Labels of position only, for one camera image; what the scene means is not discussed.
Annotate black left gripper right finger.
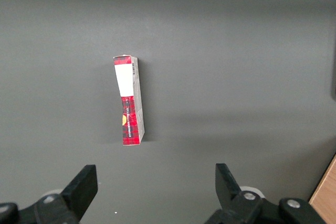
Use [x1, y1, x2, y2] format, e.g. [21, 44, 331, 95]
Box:
[204, 163, 279, 224]

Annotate red and grey carton box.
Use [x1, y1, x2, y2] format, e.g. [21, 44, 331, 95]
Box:
[113, 55, 145, 146]

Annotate wooden two-drawer cabinet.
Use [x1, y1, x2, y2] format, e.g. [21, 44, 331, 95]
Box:
[309, 153, 336, 224]

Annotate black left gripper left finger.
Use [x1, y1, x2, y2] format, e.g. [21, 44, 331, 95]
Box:
[19, 165, 98, 224]

